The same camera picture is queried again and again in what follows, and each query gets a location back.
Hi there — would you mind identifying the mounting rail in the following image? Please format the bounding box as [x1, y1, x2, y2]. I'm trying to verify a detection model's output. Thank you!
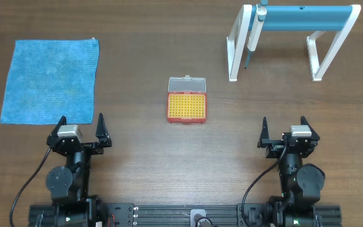
[28, 203, 342, 227]

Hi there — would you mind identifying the black cable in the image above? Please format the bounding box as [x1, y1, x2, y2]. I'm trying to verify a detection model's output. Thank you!
[241, 138, 289, 227]
[9, 146, 52, 227]

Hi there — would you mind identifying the white and blue stand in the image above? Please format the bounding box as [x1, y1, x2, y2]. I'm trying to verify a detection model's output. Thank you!
[226, 4, 362, 83]

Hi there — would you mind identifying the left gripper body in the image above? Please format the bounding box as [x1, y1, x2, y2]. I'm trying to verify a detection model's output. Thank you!
[51, 137, 105, 156]

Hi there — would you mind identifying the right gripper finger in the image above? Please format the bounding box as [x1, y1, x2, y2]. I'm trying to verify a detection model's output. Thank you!
[257, 117, 271, 148]
[300, 115, 321, 142]

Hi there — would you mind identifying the blue cloth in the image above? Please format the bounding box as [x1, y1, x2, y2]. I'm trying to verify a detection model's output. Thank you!
[0, 38, 100, 125]

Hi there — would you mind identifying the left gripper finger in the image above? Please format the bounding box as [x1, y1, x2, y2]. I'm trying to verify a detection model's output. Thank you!
[95, 113, 113, 148]
[46, 115, 67, 146]

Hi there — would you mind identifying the white pipette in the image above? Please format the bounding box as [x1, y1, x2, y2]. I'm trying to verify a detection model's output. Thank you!
[244, 0, 269, 69]

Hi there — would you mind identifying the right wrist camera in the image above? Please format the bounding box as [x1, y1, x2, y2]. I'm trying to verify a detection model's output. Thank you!
[290, 125, 313, 138]

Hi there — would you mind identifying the red and yellow tip box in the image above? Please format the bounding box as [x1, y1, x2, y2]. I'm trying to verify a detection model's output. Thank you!
[166, 74, 207, 124]

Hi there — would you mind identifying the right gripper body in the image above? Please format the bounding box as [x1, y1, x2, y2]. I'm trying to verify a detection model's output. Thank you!
[265, 135, 318, 159]

